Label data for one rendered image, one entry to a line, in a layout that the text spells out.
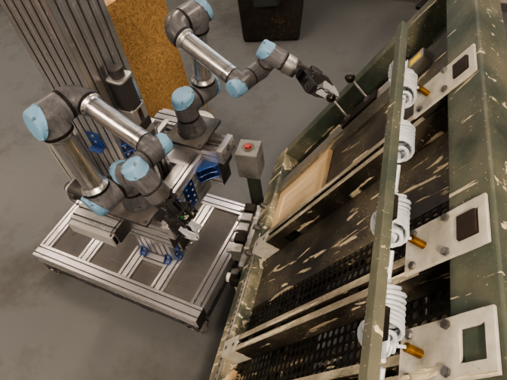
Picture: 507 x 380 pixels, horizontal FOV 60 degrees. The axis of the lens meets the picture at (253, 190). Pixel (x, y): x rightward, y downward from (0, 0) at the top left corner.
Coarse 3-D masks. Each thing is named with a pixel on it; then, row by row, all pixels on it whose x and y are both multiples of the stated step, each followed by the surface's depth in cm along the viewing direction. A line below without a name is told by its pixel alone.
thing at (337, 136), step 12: (420, 60) 142; (420, 72) 146; (384, 84) 158; (384, 96) 156; (372, 108) 162; (360, 120) 167; (336, 132) 178; (348, 132) 174; (324, 144) 184; (336, 144) 180; (312, 156) 191; (300, 168) 197; (288, 180) 206
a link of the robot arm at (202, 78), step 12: (192, 0) 184; (204, 0) 185; (192, 12) 181; (204, 12) 184; (192, 24) 182; (204, 24) 188; (204, 36) 194; (192, 60) 204; (204, 72) 209; (192, 84) 216; (204, 84) 213; (216, 84) 220; (204, 96) 217; (216, 96) 224
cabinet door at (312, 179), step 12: (324, 156) 183; (312, 168) 190; (324, 168) 177; (300, 180) 196; (312, 180) 183; (324, 180) 173; (288, 192) 203; (300, 192) 189; (312, 192) 177; (288, 204) 196; (300, 204) 182; (276, 216) 202
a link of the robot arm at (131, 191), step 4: (120, 160) 188; (124, 160) 188; (112, 164) 186; (108, 176) 184; (112, 180) 182; (116, 184) 182; (120, 188) 182; (124, 188) 184; (128, 188) 185; (132, 188) 187; (136, 188) 189; (124, 192) 184; (128, 192) 187; (132, 192) 190; (136, 192) 190; (124, 196) 186; (128, 196) 191
